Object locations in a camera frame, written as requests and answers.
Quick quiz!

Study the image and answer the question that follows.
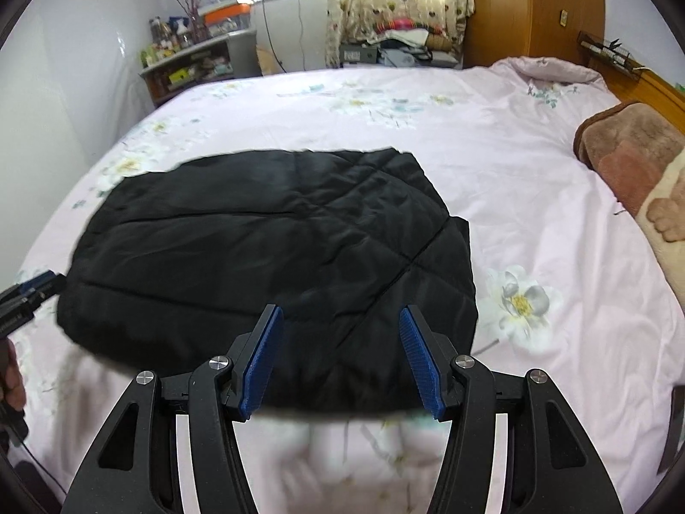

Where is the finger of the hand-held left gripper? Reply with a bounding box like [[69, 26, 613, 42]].
[[15, 272, 69, 303]]

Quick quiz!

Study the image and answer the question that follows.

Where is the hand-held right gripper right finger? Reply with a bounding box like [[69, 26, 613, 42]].
[[399, 304, 624, 514]]

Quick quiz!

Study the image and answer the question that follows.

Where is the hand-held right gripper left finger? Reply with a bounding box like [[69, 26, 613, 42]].
[[61, 304, 284, 514]]

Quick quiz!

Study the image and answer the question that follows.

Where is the black puffer jacket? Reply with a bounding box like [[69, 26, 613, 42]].
[[56, 146, 480, 419]]

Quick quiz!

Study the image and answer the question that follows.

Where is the pile of clothes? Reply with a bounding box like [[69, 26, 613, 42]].
[[340, 16, 462, 69]]

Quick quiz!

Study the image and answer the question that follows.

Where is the person's left hand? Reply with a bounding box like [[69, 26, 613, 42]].
[[0, 339, 27, 409]]

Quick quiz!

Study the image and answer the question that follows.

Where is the floral bed sheet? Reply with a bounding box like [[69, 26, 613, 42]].
[[11, 56, 685, 514]]

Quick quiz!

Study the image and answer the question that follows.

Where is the row of bottles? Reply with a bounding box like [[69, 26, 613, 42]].
[[140, 13, 194, 66]]

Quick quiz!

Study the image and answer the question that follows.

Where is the brown plush blanket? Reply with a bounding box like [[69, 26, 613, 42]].
[[572, 102, 685, 275]]

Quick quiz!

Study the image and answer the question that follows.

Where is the grey shelf unit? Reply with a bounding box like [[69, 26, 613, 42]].
[[140, 29, 261, 109]]

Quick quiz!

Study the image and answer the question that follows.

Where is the vase of bare branches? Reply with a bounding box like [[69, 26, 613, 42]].
[[161, 0, 213, 45]]

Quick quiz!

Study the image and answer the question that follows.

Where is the orange lidded storage box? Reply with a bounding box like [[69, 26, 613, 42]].
[[198, 3, 252, 39]]

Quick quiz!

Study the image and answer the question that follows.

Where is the white appliance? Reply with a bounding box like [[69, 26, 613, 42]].
[[251, 0, 329, 76]]

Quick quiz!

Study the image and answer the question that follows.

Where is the wooden headboard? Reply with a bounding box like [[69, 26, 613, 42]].
[[575, 29, 685, 137]]

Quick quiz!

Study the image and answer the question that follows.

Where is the wooden wardrobe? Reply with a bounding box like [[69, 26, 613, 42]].
[[463, 0, 607, 69]]

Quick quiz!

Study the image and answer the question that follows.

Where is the black cable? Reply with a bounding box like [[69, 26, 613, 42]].
[[0, 406, 61, 496]]

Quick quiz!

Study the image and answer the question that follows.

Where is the wire rack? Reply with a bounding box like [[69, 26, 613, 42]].
[[577, 32, 644, 80]]

